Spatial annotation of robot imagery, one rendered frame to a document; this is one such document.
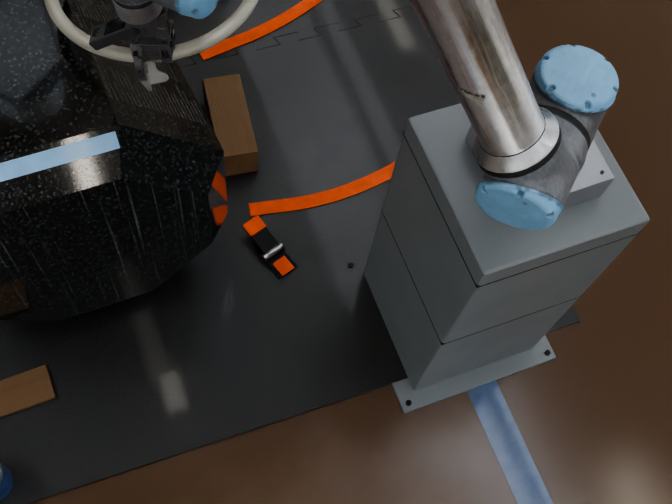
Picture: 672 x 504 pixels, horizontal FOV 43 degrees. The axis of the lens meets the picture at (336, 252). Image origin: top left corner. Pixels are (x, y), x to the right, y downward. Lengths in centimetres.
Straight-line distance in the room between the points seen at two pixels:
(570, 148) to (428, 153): 40
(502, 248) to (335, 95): 130
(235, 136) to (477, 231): 111
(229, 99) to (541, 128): 147
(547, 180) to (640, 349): 135
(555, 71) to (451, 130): 37
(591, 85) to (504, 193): 26
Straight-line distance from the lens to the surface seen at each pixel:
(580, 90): 157
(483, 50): 130
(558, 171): 149
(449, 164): 183
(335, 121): 286
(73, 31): 193
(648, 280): 287
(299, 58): 300
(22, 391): 252
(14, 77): 202
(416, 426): 249
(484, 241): 176
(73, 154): 191
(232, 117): 271
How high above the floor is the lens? 238
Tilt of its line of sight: 64 degrees down
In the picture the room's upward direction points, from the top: 12 degrees clockwise
